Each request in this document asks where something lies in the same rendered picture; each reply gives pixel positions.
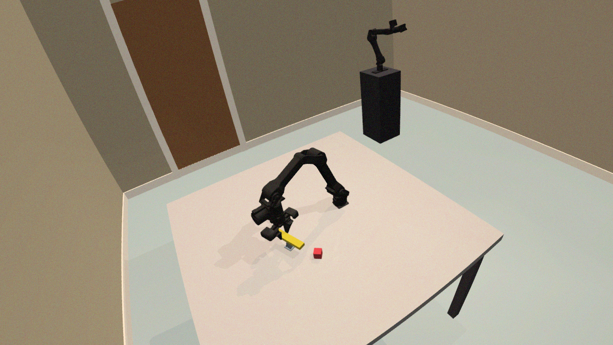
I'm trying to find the yellow bar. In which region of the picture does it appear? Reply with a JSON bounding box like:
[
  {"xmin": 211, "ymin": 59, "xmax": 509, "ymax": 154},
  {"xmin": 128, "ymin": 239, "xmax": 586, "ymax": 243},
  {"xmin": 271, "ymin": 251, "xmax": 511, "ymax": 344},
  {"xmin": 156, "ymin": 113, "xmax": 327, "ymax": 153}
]
[{"xmin": 279, "ymin": 229, "xmax": 305, "ymax": 250}]

